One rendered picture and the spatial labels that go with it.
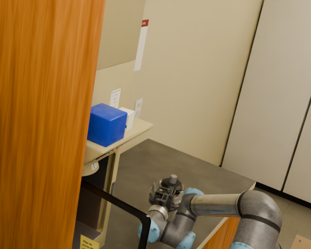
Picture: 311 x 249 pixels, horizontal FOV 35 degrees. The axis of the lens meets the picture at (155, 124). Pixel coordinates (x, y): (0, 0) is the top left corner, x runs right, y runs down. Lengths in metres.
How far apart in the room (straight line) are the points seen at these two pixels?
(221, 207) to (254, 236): 0.22
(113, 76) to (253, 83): 3.02
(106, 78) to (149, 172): 1.13
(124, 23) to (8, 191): 0.64
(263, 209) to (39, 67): 0.75
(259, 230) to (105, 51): 0.69
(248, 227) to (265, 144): 3.21
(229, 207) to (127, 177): 1.03
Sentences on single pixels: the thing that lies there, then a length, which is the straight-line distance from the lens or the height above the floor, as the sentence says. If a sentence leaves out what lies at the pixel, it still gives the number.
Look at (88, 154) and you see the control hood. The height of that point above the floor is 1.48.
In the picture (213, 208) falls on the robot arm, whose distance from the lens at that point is 1.66.
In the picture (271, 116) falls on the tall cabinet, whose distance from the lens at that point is 4.55.
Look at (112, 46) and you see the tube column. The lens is 1.55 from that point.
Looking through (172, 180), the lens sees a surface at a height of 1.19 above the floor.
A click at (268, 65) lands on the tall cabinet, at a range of 4.46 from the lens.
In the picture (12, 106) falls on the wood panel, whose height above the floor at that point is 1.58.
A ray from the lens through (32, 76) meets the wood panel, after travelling 1.45.
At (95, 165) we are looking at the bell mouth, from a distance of 1.75.
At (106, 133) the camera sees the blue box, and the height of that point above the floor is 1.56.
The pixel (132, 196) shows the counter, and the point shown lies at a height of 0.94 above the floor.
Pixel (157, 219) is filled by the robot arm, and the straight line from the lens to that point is 1.78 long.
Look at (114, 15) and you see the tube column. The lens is 1.52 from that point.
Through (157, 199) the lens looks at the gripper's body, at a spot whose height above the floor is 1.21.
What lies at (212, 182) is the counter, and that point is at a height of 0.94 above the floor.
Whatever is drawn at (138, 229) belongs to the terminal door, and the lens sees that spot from 1.46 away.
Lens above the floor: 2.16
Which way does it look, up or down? 22 degrees down
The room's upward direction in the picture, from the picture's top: 11 degrees clockwise
